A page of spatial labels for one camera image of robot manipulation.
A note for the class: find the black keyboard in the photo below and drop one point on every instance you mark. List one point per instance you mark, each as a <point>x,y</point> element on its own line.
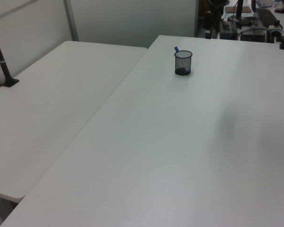
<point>267,17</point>

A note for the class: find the black mesh pen cup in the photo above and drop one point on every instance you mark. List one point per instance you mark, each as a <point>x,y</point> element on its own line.
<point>183,71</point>

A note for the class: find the blue capped white marker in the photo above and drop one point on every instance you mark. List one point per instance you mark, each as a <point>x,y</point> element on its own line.
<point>176,49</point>

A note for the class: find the white side table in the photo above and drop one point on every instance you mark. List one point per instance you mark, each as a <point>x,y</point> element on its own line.
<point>49,106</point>

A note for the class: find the black electronics box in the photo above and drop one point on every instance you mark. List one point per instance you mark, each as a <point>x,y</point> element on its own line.
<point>253,35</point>

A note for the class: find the blue white cardboard box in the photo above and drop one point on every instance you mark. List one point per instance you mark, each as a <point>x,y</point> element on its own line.
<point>263,2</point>

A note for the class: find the black computer mouse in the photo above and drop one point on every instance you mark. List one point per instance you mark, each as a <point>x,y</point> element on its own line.
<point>280,10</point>

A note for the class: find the black camera stand pole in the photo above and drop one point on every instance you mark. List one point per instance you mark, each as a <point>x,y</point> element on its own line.
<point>0,59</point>

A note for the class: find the silver camera device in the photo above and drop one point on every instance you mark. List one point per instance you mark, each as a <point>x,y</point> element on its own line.
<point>275,30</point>

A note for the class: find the black tripod stand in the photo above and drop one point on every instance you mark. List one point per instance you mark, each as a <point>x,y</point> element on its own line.
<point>217,3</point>

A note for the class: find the grey partition frame post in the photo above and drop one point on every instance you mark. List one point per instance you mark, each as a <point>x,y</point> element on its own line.
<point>71,21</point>

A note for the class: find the black monitor stand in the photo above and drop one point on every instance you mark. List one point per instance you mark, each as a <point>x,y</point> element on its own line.
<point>239,14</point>

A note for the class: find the grey electronics box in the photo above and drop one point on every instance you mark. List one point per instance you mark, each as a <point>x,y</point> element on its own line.
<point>228,32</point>

